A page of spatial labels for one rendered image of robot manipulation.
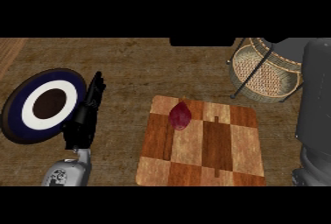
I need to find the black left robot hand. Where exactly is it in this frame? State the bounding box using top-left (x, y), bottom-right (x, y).
top-left (62, 71), bottom-right (107, 151)

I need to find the red-purple sweet potato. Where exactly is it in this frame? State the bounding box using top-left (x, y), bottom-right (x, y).
top-left (168, 101), bottom-right (192, 131)

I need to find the checkered wooden cutting board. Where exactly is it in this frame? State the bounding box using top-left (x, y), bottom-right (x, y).
top-left (134, 94), bottom-right (267, 187)

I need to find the blue and white round plate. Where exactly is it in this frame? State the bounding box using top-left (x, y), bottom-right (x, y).
top-left (0, 67), bottom-right (88, 145)

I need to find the tiered wicker basket, black frame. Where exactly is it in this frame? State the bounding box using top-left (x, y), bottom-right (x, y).
top-left (226, 37), bottom-right (305, 104)

